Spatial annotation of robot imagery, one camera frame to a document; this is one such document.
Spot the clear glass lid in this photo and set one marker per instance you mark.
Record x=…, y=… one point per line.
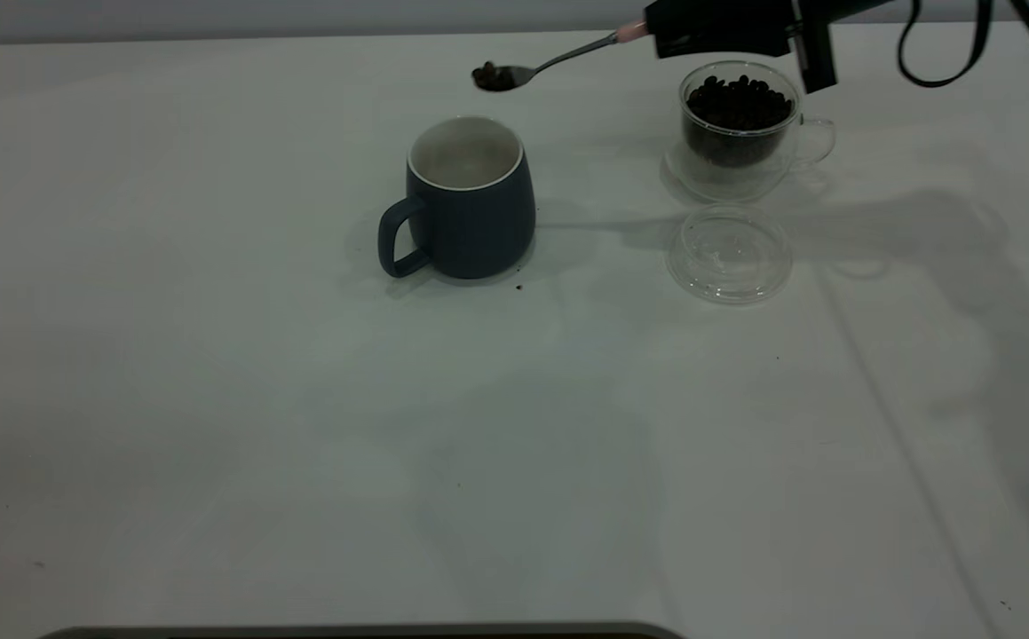
x=727, y=282

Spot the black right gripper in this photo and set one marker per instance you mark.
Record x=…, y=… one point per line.
x=749, y=22

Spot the dark grey ceramic mug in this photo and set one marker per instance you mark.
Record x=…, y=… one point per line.
x=478, y=231

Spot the small coffee bean portion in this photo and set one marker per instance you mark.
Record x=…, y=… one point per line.
x=492, y=76

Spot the coffee bean pile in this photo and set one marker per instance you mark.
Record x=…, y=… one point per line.
x=739, y=106

